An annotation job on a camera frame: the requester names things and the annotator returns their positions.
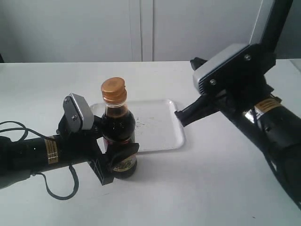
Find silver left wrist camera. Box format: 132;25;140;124
63;93;94;133

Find white rectangular plastic tray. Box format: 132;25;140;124
90;99;184;152

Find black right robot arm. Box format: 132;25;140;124
175;53;301;206

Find dark vertical post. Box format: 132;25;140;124
260;0;293;52

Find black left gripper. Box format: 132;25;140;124
57;115;139;186

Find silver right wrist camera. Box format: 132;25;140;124
193;43;250;95

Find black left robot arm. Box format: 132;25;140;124
0;116;139;188

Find dark soy sauce bottle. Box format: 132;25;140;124
101;77;137;179

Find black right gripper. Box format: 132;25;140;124
174;54;276;127

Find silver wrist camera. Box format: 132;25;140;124
193;43;250;95
63;93;94;133

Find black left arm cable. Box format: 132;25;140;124
0;121;79;202

